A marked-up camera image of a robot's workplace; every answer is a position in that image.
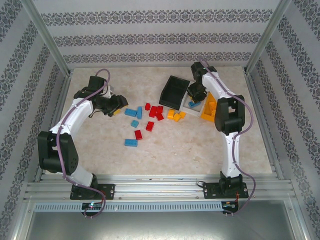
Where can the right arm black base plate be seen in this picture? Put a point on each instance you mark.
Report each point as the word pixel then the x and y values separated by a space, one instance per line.
pixel 210 191

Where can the aluminium frame post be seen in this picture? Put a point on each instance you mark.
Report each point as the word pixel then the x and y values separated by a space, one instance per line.
pixel 268 40
pixel 49 40

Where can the white plastic bin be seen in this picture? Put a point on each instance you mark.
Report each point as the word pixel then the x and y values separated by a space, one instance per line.
pixel 190 110

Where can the yellow lego brick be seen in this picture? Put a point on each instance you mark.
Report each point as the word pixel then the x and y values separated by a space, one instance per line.
pixel 212 104
pixel 177 117
pixel 211 114
pixel 182 114
pixel 170 114

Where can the small red lego brick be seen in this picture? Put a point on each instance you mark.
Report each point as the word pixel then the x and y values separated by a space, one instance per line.
pixel 147 106

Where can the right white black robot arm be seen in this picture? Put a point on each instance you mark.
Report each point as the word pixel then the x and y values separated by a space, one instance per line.
pixel 231 155

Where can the aluminium mounting rail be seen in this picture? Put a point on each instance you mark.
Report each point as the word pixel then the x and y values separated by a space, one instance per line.
pixel 160 186

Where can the aluminium side rail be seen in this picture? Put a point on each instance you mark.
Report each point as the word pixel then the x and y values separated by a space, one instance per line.
pixel 277 165
pixel 60 95

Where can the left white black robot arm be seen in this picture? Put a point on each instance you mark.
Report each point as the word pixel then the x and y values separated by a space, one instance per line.
pixel 72 117

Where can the black plastic bin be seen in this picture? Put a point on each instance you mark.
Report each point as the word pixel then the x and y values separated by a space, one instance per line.
pixel 173 95

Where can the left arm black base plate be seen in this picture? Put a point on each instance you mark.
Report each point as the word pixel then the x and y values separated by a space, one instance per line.
pixel 107 191

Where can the yellow plastic bin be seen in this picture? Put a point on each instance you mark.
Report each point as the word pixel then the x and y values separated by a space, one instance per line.
pixel 206 116

